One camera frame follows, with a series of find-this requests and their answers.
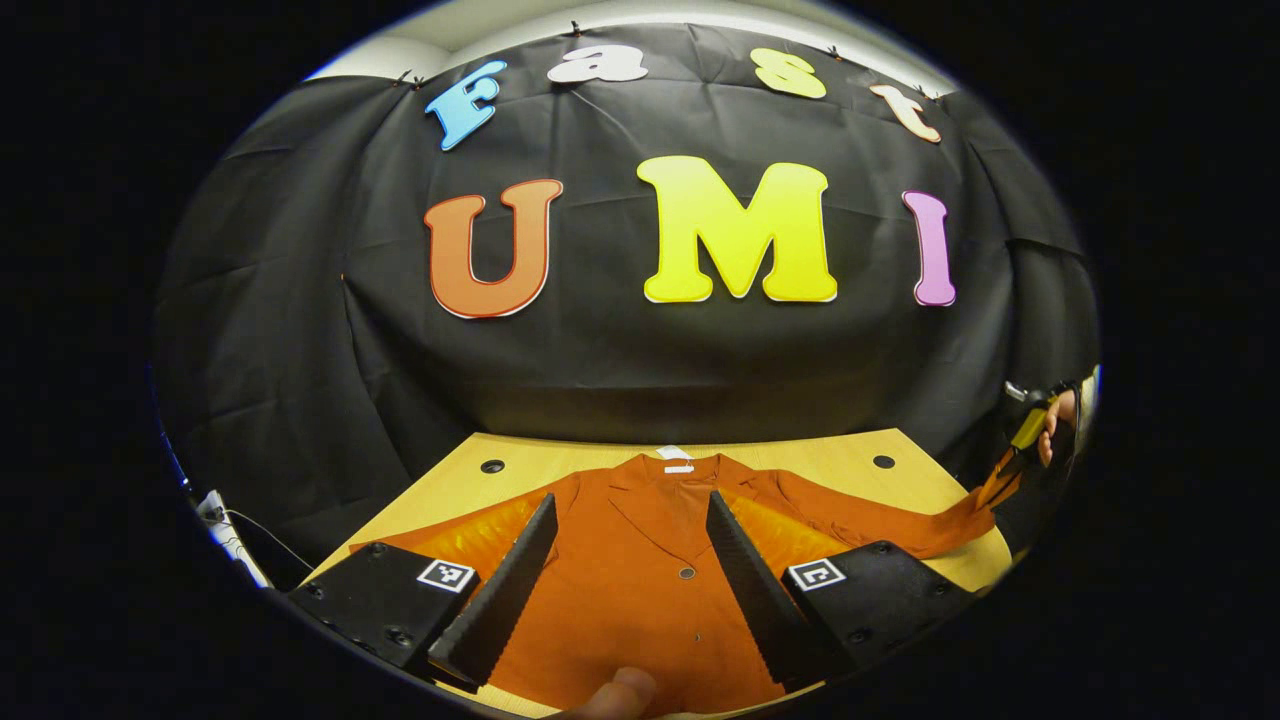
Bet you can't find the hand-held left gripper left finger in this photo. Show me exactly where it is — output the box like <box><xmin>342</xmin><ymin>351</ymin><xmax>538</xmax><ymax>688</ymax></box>
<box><xmin>288</xmin><ymin>492</ymin><xmax>559</xmax><ymax>691</ymax></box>

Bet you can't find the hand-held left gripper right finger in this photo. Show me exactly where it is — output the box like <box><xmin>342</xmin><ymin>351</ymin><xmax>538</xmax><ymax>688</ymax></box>
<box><xmin>705</xmin><ymin>490</ymin><xmax>976</xmax><ymax>693</ymax></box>

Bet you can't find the orange button jacket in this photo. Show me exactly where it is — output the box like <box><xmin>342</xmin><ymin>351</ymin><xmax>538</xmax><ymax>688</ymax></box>
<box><xmin>350</xmin><ymin>452</ymin><xmax>1023</xmax><ymax>717</ymax></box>

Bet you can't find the black backdrop cloth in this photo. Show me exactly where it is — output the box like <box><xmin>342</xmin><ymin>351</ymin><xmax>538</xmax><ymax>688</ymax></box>
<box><xmin>155</xmin><ymin>22</ymin><xmax>1101</xmax><ymax>591</ymax></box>

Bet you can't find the thin white cable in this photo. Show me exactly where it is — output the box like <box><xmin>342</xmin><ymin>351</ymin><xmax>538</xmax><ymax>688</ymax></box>
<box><xmin>222</xmin><ymin>508</ymin><xmax>316</xmax><ymax>573</ymax></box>

